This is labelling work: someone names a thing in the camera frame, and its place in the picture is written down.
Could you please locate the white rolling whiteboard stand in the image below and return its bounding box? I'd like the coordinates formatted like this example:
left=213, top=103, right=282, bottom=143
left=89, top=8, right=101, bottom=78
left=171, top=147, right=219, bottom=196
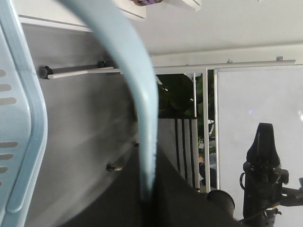
left=37, top=64, right=303, bottom=196

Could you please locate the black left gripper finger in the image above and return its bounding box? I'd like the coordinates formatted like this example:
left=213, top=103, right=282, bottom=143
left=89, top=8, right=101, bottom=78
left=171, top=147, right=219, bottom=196
left=142, top=148, right=241, bottom=227

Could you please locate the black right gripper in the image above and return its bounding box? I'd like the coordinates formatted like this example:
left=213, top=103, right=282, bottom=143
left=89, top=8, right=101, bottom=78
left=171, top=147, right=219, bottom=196
left=242, top=123, right=289, bottom=227

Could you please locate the light blue plastic basket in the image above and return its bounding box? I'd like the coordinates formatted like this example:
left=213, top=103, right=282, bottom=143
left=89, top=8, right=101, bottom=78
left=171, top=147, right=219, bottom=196
left=0, top=0, right=159, bottom=227

